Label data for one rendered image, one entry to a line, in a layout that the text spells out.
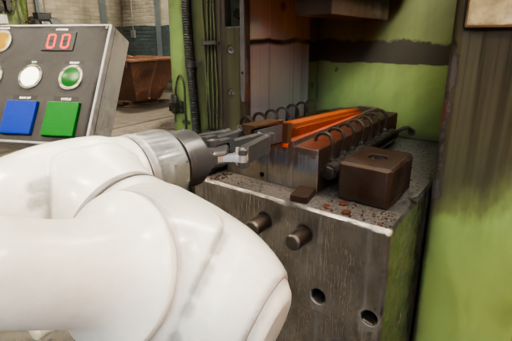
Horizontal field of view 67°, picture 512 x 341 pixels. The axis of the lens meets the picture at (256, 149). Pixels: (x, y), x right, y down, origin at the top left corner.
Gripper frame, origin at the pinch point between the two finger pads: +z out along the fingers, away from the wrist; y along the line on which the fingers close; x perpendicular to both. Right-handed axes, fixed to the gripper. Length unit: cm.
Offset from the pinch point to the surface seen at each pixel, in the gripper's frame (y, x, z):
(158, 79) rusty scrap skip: -524, -46, 415
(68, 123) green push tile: -41.5, -1.7, -10.6
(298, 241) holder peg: 9.8, -14.2, -4.6
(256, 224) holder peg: 1.9, -13.8, -4.5
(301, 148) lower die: 4.3, -2.7, 5.0
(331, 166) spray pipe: 9.5, -5.1, 6.1
